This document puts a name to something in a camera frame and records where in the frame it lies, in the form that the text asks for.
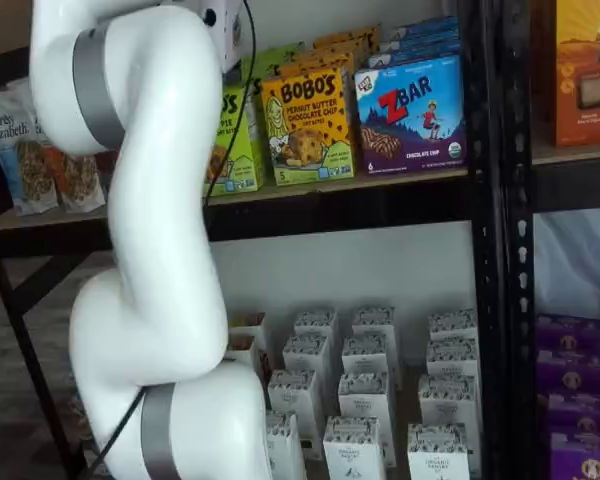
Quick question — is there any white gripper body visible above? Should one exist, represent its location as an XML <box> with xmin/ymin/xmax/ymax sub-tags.
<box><xmin>194</xmin><ymin>0</ymin><xmax>245</xmax><ymax>74</ymax></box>

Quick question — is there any green Bobo's apple pie box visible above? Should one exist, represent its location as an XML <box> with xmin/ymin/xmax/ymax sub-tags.
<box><xmin>203</xmin><ymin>81</ymin><xmax>267</xmax><ymax>198</ymax></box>
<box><xmin>256</xmin><ymin>42</ymin><xmax>307</xmax><ymax>64</ymax></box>
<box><xmin>239</xmin><ymin>54</ymin><xmax>282</xmax><ymax>96</ymax></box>

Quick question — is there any yellow Bobo's peanut butter box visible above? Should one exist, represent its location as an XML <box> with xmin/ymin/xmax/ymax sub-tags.
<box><xmin>279</xmin><ymin>58</ymin><xmax>356</xmax><ymax>79</ymax></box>
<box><xmin>297</xmin><ymin>46</ymin><xmax>359</xmax><ymax>65</ymax></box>
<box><xmin>260</xmin><ymin>68</ymin><xmax>356</xmax><ymax>188</ymax></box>
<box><xmin>313</xmin><ymin>23</ymin><xmax>383</xmax><ymax>52</ymax></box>

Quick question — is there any blue Zbar chocolate chip box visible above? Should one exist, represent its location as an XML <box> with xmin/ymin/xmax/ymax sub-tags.
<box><xmin>392</xmin><ymin>15</ymin><xmax>460</xmax><ymax>42</ymax></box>
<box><xmin>378</xmin><ymin>32</ymin><xmax>461</xmax><ymax>55</ymax></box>
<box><xmin>367</xmin><ymin>47</ymin><xmax>462</xmax><ymax>69</ymax></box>
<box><xmin>354</xmin><ymin>53</ymin><xmax>468</xmax><ymax>177</ymax></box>

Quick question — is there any small white box yellow top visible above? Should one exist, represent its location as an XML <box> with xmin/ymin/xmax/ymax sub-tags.
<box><xmin>223</xmin><ymin>334</ymin><xmax>259</xmax><ymax>375</ymax></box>
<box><xmin>227</xmin><ymin>311</ymin><xmax>270</xmax><ymax>352</ymax></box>

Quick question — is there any white patterned pantry box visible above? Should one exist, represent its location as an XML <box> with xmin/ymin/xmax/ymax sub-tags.
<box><xmin>406</xmin><ymin>423</ymin><xmax>471</xmax><ymax>480</ymax></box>
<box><xmin>341</xmin><ymin>335</ymin><xmax>395</xmax><ymax>376</ymax></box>
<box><xmin>265</xmin><ymin>410</ymin><xmax>307</xmax><ymax>480</ymax></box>
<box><xmin>337</xmin><ymin>371</ymin><xmax>397</xmax><ymax>422</ymax></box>
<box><xmin>322</xmin><ymin>415</ymin><xmax>384</xmax><ymax>480</ymax></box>
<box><xmin>293</xmin><ymin>306</ymin><xmax>339</xmax><ymax>342</ymax></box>
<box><xmin>267</xmin><ymin>368</ymin><xmax>325</xmax><ymax>447</ymax></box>
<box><xmin>425</xmin><ymin>336</ymin><xmax>482</xmax><ymax>379</ymax></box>
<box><xmin>418</xmin><ymin>373</ymin><xmax>482</xmax><ymax>429</ymax></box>
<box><xmin>427</xmin><ymin>308</ymin><xmax>479</xmax><ymax>344</ymax></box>
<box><xmin>281</xmin><ymin>333</ymin><xmax>332</xmax><ymax>375</ymax></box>
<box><xmin>351</xmin><ymin>305</ymin><xmax>399</xmax><ymax>342</ymax></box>

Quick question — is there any black metal shelf rack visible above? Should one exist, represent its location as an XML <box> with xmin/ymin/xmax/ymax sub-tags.
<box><xmin>502</xmin><ymin>0</ymin><xmax>600</xmax><ymax>480</ymax></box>
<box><xmin>0</xmin><ymin>0</ymin><xmax>512</xmax><ymax>480</ymax></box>

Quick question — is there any large orange box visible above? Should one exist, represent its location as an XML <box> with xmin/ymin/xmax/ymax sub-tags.
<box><xmin>532</xmin><ymin>0</ymin><xmax>600</xmax><ymax>149</ymax></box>

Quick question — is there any purple snack box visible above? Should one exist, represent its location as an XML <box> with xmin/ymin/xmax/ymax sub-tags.
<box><xmin>546</xmin><ymin>391</ymin><xmax>600</xmax><ymax>437</ymax></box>
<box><xmin>535</xmin><ymin>348</ymin><xmax>600</xmax><ymax>397</ymax></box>
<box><xmin>549</xmin><ymin>431</ymin><xmax>600</xmax><ymax>480</ymax></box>
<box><xmin>535</xmin><ymin>313</ymin><xmax>600</xmax><ymax>353</ymax></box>

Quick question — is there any dark red label granola bag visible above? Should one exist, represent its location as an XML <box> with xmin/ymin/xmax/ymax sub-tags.
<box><xmin>93</xmin><ymin>149</ymin><xmax>118</xmax><ymax>201</ymax></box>

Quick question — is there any orange label granola bag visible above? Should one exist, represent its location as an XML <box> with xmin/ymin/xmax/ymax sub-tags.
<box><xmin>31</xmin><ymin>112</ymin><xmax>107</xmax><ymax>213</ymax></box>

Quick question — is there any white granola bag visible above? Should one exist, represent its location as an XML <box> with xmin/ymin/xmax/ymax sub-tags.
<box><xmin>2</xmin><ymin>76</ymin><xmax>37</xmax><ymax>121</ymax></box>

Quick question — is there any blue label granola bag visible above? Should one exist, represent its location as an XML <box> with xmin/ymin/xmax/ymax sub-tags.
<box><xmin>0</xmin><ymin>91</ymin><xmax>62</xmax><ymax>217</ymax></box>

